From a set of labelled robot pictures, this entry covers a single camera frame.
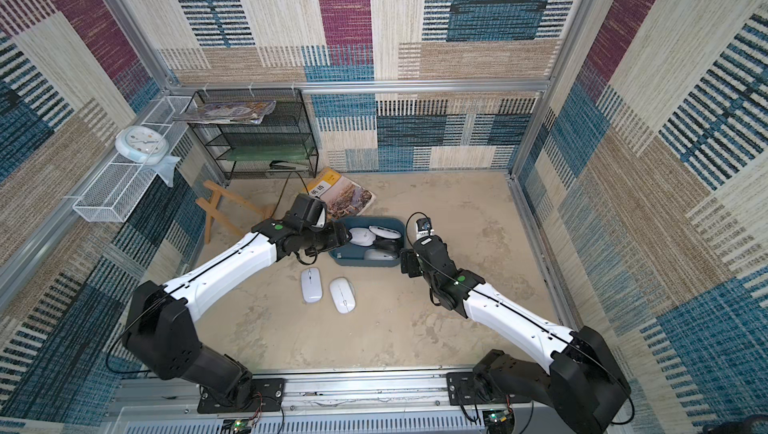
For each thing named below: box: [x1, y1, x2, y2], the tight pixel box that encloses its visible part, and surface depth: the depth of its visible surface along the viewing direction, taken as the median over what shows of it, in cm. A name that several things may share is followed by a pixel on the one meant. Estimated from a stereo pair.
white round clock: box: [115, 126, 169, 165], surface depth 76 cm
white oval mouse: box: [329, 277, 357, 315], surface depth 89 cm
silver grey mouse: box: [368, 225, 402, 239], surface depth 101 cm
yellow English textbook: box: [305, 167, 377, 220], surface depth 117 cm
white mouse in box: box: [348, 227, 376, 246], surface depth 101 cm
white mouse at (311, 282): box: [300, 267, 323, 304], surface depth 93 cm
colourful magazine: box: [172, 100, 277, 124], surface depth 88 cm
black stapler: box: [266, 160, 309, 172], surface depth 111 cm
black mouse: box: [373, 239, 398, 250], surface depth 100 cm
